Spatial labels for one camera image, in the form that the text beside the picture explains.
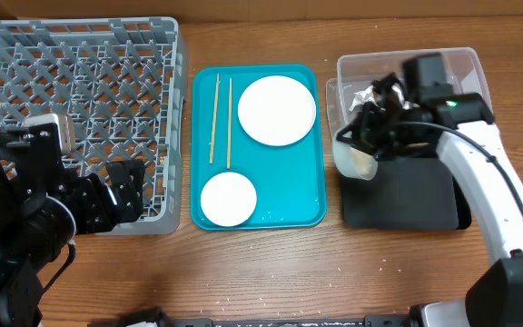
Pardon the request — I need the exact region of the white napkin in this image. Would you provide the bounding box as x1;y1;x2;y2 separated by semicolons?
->
349;85;377;112

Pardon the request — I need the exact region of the grey bowl with rice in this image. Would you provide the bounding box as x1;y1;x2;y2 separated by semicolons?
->
332;140;378;180

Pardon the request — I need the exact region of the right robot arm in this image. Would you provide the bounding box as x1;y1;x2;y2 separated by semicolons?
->
332;53;523;326

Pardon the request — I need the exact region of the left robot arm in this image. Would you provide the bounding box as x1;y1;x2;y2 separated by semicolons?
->
0;123;145;326

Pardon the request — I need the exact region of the grey dishwasher rack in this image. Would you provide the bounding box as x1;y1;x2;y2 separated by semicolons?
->
0;16;188;235

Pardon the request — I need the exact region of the black rectangular tray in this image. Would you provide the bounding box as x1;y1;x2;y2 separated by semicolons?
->
340;158;472;230

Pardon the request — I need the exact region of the clear plastic bin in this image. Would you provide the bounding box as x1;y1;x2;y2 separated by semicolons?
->
326;47;492;134

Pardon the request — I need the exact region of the teal serving tray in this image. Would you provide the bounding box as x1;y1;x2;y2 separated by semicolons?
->
190;64;328;231

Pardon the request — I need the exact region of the white round plate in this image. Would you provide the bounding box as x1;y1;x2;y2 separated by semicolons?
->
238;75;317;146

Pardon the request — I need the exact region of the pink shallow bowl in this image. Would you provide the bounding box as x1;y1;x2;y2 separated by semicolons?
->
200;172;257;227

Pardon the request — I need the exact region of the left wooden chopstick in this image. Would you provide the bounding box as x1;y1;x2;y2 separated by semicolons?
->
209;73;221;164

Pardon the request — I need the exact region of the wooden chopstick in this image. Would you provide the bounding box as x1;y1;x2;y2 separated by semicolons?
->
209;73;221;164
226;78;233;170

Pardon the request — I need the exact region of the right wooden chopstick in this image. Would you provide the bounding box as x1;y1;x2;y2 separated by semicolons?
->
226;78;233;170

